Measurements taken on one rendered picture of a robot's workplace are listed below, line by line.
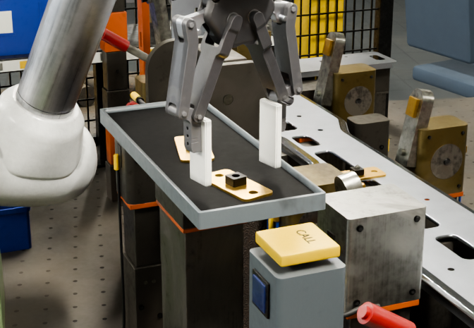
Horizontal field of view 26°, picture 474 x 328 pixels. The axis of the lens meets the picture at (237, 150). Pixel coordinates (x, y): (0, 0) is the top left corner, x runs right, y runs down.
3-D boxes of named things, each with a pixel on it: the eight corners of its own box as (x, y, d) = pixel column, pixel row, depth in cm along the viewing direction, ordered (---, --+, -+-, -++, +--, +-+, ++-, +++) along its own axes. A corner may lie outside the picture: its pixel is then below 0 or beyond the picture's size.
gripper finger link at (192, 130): (201, 102, 100) (175, 108, 99) (202, 151, 102) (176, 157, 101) (192, 99, 102) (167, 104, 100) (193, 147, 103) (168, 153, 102)
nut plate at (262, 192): (274, 194, 105) (275, 183, 105) (245, 202, 103) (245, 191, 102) (227, 171, 111) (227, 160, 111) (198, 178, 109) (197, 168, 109)
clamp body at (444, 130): (470, 316, 176) (487, 123, 165) (410, 329, 172) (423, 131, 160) (448, 300, 182) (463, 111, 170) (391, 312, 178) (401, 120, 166)
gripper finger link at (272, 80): (227, 10, 103) (237, 3, 103) (264, 99, 109) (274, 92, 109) (250, 17, 100) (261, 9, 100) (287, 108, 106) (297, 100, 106)
